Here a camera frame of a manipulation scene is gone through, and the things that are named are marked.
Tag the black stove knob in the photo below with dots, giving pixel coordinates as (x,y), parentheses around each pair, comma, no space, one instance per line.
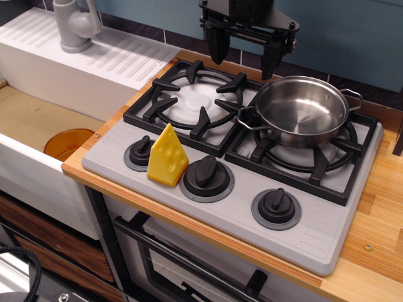
(207,180)
(137,155)
(276,209)

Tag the black right burner grate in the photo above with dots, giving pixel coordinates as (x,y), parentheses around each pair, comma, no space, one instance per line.
(336,171)

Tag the stainless steel pot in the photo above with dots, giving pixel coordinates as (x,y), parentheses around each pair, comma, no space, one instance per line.
(300,111)

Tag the grey toy faucet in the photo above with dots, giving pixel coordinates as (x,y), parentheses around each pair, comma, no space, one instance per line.
(76,28)

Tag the white toy sink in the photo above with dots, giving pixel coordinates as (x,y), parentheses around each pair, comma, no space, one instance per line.
(45,91)

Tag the toy oven door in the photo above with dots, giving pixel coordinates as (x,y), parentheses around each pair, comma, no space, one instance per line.
(249,293)

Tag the black left burner grate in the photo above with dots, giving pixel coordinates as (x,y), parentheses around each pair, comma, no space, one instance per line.
(199,102)

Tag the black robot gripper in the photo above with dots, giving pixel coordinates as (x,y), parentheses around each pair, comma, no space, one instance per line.
(248,20)

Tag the grey toy stove top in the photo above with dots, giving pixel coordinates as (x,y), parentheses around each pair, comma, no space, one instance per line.
(314,243)

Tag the black middle stove knob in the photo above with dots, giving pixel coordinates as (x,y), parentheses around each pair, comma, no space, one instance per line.
(207,180)

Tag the black left stove knob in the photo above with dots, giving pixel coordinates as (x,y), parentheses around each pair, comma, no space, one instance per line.
(137,155)

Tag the yellow toy cheese wedge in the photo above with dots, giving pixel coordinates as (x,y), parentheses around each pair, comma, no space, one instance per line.
(168,159)

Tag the wooden drawer fronts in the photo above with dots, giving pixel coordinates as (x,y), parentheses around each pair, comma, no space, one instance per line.
(75,258)

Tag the black right stove knob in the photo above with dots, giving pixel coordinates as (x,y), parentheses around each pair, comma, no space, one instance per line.
(276,209)

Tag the black burner grate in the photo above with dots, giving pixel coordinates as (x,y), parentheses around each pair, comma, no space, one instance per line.
(199,102)
(336,171)

